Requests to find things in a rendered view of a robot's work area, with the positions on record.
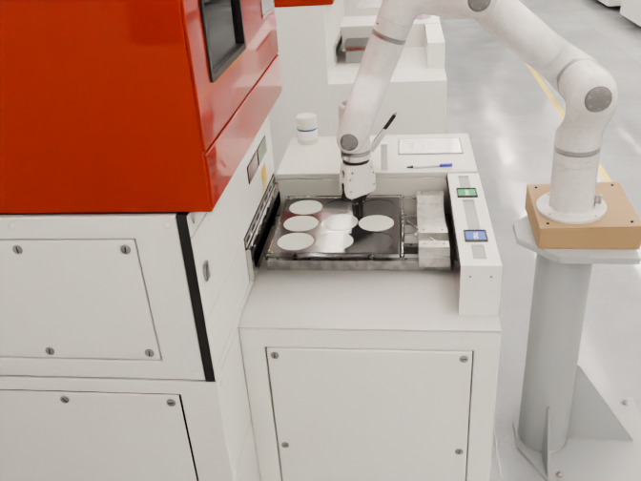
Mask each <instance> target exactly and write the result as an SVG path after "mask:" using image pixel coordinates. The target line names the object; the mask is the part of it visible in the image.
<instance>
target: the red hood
mask: <svg viewBox="0 0 641 481"><path fill-rule="evenodd" d="M278 52H279V46H278V35H277V24H276V14H275V3H274V0H0V214H5V213H117V212H212V211H213V210H214V208H215V206H216V204H217V202H218V200H219V198H220V197H221V195H222V193H223V192H224V190H225V188H226V186H227V185H228V183H229V181H230V180H231V178H232V176H233V174H234V173H235V171H236V169H237V168H238V166H239V164H240V163H241V161H242V159H243V158H244V156H245V154H246V152H247V151H248V149H249V147H250V145H251V144H252V142H253V140H254V139H255V137H256V135H257V133H258V131H259V129H260V128H261V126H262V124H263V122H264V121H265V119H266V117H267V116H268V115H269V113H270V111H271V110H272V108H273V106H274V104H275V103H276V101H277V99H278V98H279V95H280V93H281V91H282V87H281V76H280V65H279V55H278Z"/></svg>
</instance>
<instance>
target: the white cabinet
mask: <svg viewBox="0 0 641 481"><path fill-rule="evenodd" d="M238 333H239V338H240V345H241V352H242V359H243V365H244V372H245V378H246V385H247V391H248V398H249V405H250V410H251V417H252V424H253V431H254V437H255V443H256V450H257V457H258V469H259V475H260V481H489V471H490V459H491V448H492V436H493V425H494V413H495V401H496V389H497V378H498V366H499V355H500V343H501V332H449V331H385V330H320V329H255V328H239V329H238Z"/></svg>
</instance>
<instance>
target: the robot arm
mask: <svg viewBox="0 0 641 481"><path fill-rule="evenodd" d="M420 14H428V15H435V16H441V17H446V18H452V19H472V18H474V19H475V20H476V21H477V22H478V23H479V24H480V25H481V26H483V27H484V28H485V29H486V30H487V31H488V32H489V33H490V34H491V35H492V36H494V37H495V38H496V39H497V40H498V41H499V42H500V43H502V44H503V45H504V46H505V47H506V48H508V49H509V50H510V51H511V52H513V53H514V54H515V55H517V56H518V57H519V58H520V59H521V60H523V61H524V62H525V63H527V64H528V65H529V66H530V67H531V68H532V69H533V70H535V71H536V72H537V73H539V74H540V75H541V76H542V77H543V78H544V79H545V80H546V81H547V82H548V83H549V84H550V85H551V86H552V87H553V88H554V90H555V91H556V92H557V93H558V94H559V95H560V96H562V97H563V99H564V100H565V101H566V113H565V117H564V120H563V122H562V123H561V124H560V125H559V126H558V127H557V129H556V132H555V138H554V148H553V160H552V171H551V182H550V192H548V193H546V194H543V195H542V196H541V197H539V198H538V199H537V202H536V209H537V211H538V212H539V213H540V214H541V215H542V216H543V217H545V218H547V219H549V220H553V221H556V222H560V223H565V224H585V223H591V222H594V221H597V220H599V219H601V218H603V217H604V216H605V215H606V213H607V204H606V203H605V202H604V201H603V200H602V195H596V193H595V190H596V182H597V175H598V167H599V159H600V152H601V144H602V136H603V132H604V130H605V128H606V126H607V125H608V123H609V122H610V120H611V118H612V116H613V115H614V112H615V110H616V107H617V102H618V89H617V84H616V82H615V80H614V78H613V77H612V75H611V74H610V73H609V72H608V71H607V70H606V69H605V68H603V67H602V66H601V65H600V64H599V63H598V62H597V61H596V60H595V59H593V58H592V57H591V56H590V55H588V54H587V53H585V52H583V51H581V50H580V49H578V48H576V47H575V46H573V45H572V44H570V43H569V42H568V41H567V40H566V39H564V38H563V37H562V36H560V35H559V34H558V33H556V32H555V31H554V30H553V29H551V28H550V27H549V26H548V25H547V24H546V23H545V22H543V21H542V20H541V19H540V18H539V17H538V16H536V15H535V14H534V13H533V12H532V11H531V10H529V9H528V8H527V7H526V6H525V5H523V4H522V3H521V2H520V1H519V0H383V2H382V4H381V7H380V10H379V13H378V16H377V18H376V21H375V24H374V27H373V29H372V32H371V34H370V37H369V40H368V43H367V46H366V48H365V51H364V54H363V57H362V62H361V65H360V67H359V70H358V73H357V76H356V79H355V81H354V84H353V87H352V89H351V92H350V95H349V97H348V100H345V101H343V102H341V103H340V104H339V106H338V108H339V129H338V132H337V144H338V146H339V148H340V149H341V158H342V163H341V168H340V193H341V200H342V201H343V202H348V201H350V202H351V203H352V213H353V215H354V216H356V217H358V218H360V217H363V204H364V203H365V199H366V197H367V195H369V194H370V193H372V192H373V191H374V190H375V189H376V179H375V171H374V165H373V162H372V158H371V145H370V129H371V127H372V124H373V122H374V120H375V117H376V115H377V112H378V110H379V109H380V106H381V104H382V101H383V97H384V94H385V92H386V89H387V87H388V84H389V82H390V79H391V77H392V75H393V73H394V71H395V68H396V66H397V64H398V61H399V59H400V56H401V53H402V51H403V47H404V44H405V42H406V39H407V37H408V35H409V32H410V30H411V27H412V25H413V22H414V20H415V18H416V17H417V16H418V15H420Z"/></svg>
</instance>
